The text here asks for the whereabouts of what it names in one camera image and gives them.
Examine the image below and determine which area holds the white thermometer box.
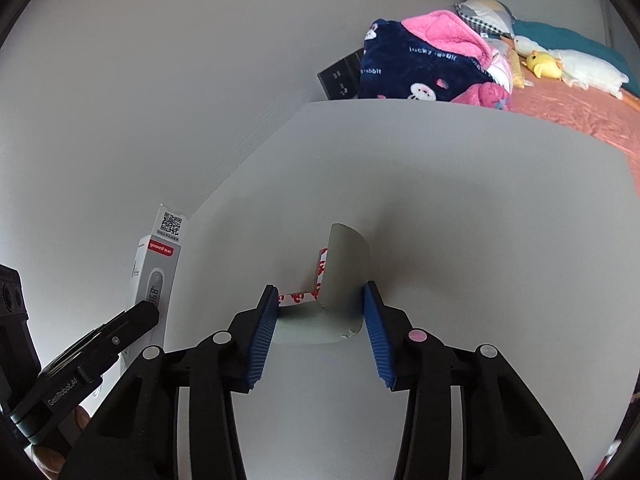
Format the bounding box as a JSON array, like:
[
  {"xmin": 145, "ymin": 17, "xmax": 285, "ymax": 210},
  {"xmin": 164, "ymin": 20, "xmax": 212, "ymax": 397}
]
[{"xmin": 120, "ymin": 205, "xmax": 188, "ymax": 374}]

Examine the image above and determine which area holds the person's left hand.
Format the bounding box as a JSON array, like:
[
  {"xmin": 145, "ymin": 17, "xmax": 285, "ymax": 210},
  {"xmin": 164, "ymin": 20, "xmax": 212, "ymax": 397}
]
[{"xmin": 28, "ymin": 405, "xmax": 90, "ymax": 479}]

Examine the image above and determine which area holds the pink bed sheet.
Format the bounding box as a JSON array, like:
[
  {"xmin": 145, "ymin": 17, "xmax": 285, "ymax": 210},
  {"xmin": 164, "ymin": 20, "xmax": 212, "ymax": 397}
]
[{"xmin": 511, "ymin": 74, "xmax": 639, "ymax": 176}]

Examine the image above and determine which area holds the navy cartoon blanket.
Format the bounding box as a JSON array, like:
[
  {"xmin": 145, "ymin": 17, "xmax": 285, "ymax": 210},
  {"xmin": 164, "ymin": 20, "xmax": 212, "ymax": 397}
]
[{"xmin": 358, "ymin": 18, "xmax": 495, "ymax": 102}]

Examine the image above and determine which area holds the yellow duck plush toy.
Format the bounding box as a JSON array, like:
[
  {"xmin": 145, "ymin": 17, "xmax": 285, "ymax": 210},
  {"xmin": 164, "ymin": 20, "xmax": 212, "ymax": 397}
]
[{"xmin": 525, "ymin": 51, "xmax": 563, "ymax": 79}]

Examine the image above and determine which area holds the white goose plush toy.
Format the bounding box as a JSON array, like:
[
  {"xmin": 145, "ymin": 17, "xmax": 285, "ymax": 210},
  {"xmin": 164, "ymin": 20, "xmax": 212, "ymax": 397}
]
[{"xmin": 513, "ymin": 36, "xmax": 629, "ymax": 100}]

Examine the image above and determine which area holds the teal pillow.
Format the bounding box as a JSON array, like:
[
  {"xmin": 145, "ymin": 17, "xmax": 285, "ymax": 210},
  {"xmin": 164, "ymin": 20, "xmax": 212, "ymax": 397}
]
[{"xmin": 512, "ymin": 20, "xmax": 632, "ymax": 77}]

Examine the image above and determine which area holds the pink fleece clothing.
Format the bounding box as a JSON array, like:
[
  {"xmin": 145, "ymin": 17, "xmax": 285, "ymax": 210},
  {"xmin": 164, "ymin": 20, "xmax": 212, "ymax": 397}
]
[{"xmin": 401, "ymin": 10, "xmax": 513, "ymax": 110}]

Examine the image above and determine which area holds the checkered grey pillow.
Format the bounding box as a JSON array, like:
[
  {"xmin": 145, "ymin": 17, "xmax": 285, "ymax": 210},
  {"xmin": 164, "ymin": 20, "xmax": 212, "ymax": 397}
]
[{"xmin": 454, "ymin": 0, "xmax": 514, "ymax": 38}]

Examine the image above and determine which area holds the black wall socket panel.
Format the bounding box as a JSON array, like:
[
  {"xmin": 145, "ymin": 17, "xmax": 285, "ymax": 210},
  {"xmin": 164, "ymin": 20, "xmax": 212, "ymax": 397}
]
[{"xmin": 317, "ymin": 48, "xmax": 363, "ymax": 101}]

